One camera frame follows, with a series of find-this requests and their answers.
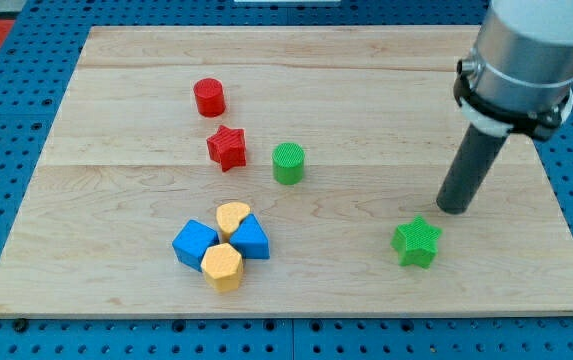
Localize green star block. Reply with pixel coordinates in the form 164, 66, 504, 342
390, 215, 442, 269

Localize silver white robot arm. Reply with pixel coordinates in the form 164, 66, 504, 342
453, 0, 573, 141

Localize red star block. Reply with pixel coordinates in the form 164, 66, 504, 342
206, 125, 246, 172

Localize green cylinder block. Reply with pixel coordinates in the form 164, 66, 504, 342
272, 142, 305, 185

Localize yellow heart block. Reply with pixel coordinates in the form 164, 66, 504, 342
216, 202, 251, 242

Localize blue triangle block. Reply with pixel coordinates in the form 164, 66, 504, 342
229, 214, 270, 260

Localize light wooden board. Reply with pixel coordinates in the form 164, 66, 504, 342
0, 26, 573, 319

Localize yellow hexagon block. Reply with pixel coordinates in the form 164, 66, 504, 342
201, 243, 244, 293

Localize red cylinder block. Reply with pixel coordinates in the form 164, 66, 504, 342
193, 78, 226, 117

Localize blue cube block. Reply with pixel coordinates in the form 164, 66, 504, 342
172, 220, 219, 271

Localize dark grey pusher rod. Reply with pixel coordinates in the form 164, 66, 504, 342
436, 125, 506, 215

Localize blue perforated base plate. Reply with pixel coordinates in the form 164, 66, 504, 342
0, 0, 573, 359

